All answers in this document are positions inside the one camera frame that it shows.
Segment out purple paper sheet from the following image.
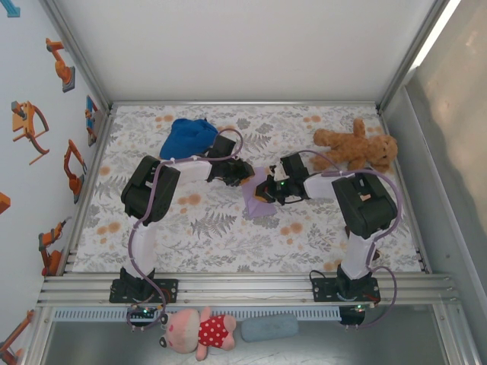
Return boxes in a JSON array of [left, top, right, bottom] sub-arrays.
[[240, 166, 278, 221]]

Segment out blue cap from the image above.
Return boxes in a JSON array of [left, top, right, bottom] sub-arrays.
[[158, 117, 221, 161]]

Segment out floral table mat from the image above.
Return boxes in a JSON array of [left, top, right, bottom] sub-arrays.
[[72, 104, 423, 274]]

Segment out brown teddy bear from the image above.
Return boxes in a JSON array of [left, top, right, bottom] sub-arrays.
[[310, 118, 399, 174]]

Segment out grey-blue pouch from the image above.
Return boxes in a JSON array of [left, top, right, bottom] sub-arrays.
[[240, 313, 300, 343]]

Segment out black controller board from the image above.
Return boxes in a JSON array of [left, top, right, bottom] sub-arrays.
[[126, 303, 161, 322], [339, 302, 376, 328]]

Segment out blue and orange sticker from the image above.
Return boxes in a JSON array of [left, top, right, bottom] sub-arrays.
[[84, 94, 100, 148]]

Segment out pink pig plush toy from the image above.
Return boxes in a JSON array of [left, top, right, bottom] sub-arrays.
[[158, 306, 237, 362]]

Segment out orange gripper sticker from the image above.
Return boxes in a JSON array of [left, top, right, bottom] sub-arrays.
[[10, 100, 51, 167]]

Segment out aluminium cross rail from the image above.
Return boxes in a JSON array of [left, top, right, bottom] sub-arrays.
[[110, 100, 380, 109]]

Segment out aluminium triple rail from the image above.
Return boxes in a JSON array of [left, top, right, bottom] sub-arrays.
[[36, 271, 461, 307]]

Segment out aluminium side rail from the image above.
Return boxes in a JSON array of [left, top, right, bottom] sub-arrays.
[[376, 108, 433, 275], [56, 108, 115, 275]]

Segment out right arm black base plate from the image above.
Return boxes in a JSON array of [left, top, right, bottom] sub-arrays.
[[310, 277, 381, 304]]

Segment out white slotted cable duct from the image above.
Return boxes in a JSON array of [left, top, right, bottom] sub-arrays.
[[53, 306, 342, 321]]

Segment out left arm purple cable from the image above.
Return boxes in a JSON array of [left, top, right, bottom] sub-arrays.
[[126, 128, 244, 332]]

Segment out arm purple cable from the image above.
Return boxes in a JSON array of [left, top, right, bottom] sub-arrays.
[[298, 150, 404, 331], [126, 128, 244, 332]]

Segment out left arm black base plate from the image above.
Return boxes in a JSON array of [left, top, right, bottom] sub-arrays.
[[109, 278, 180, 304]]

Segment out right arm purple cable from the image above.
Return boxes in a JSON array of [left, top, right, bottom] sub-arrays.
[[298, 150, 404, 331]]

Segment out aluminium frame post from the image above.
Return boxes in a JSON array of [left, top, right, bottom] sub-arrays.
[[39, 0, 114, 111], [376, 0, 457, 113]]

